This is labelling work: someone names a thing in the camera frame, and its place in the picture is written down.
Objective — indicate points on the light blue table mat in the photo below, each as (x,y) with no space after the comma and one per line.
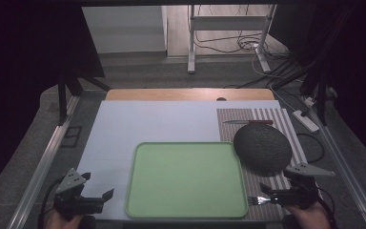
(133,124)

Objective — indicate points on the white power strip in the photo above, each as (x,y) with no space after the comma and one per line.
(305,120)

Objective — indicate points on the aluminium rail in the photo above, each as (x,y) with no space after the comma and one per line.
(346,165)
(41,168)

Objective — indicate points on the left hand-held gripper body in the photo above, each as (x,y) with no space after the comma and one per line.
(73,197)

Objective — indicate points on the dark speckled oval plate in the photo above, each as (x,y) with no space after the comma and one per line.
(262,148)

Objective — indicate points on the green plastic tray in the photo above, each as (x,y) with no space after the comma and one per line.
(186,179)

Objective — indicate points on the striped placemat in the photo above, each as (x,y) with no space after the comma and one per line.
(287,125)

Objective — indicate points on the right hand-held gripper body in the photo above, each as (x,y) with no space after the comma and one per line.
(301,187)

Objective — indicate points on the person's left hand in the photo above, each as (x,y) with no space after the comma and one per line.
(64,221)

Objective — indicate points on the white desk frame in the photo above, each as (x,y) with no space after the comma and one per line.
(225,23)

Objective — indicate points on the person's right hand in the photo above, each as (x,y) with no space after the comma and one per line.
(309,218)

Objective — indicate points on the white plug adapter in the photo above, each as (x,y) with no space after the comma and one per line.
(309,101)

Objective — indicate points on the silver fork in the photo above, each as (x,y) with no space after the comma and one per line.
(258,200)

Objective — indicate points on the black metal stand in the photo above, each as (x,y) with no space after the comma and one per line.
(65,92)
(321,95)

